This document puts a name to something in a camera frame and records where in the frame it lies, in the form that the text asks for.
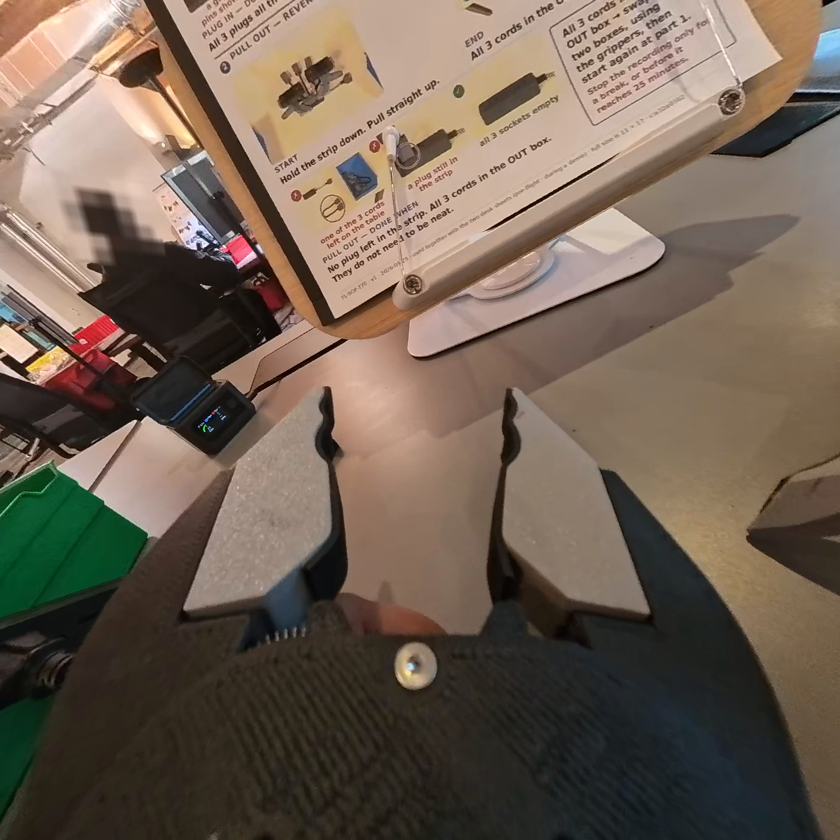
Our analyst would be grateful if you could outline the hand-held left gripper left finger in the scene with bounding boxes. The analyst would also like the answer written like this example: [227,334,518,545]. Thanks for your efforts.
[182,386,347,621]

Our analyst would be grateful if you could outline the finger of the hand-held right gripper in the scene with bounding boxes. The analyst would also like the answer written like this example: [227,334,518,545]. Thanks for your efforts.
[747,458,840,597]

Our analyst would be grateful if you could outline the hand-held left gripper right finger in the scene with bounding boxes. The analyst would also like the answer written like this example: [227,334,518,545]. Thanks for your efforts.
[487,387,652,636]

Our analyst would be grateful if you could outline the green plastic bin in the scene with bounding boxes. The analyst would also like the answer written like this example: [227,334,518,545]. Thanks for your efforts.
[0,461,150,798]

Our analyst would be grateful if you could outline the black battery charger case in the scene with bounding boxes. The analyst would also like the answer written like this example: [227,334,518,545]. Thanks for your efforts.
[129,356,258,455]

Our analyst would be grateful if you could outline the white board stand base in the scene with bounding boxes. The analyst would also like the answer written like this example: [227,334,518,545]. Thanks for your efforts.
[407,206,667,358]

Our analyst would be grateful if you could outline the white notice board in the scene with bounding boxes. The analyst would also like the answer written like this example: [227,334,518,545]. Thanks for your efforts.
[159,164,221,253]

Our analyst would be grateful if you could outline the black square pad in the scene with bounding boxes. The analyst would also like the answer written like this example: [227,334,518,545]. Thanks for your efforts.
[710,91,840,158]

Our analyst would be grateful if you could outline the wooden instruction sheet board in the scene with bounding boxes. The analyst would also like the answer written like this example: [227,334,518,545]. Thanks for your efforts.
[143,0,826,341]

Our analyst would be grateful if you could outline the black floor lamp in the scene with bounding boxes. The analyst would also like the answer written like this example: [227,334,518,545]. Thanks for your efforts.
[117,47,201,155]

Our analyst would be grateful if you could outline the black power plug cord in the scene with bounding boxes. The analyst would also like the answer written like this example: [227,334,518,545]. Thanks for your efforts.
[0,633,76,706]

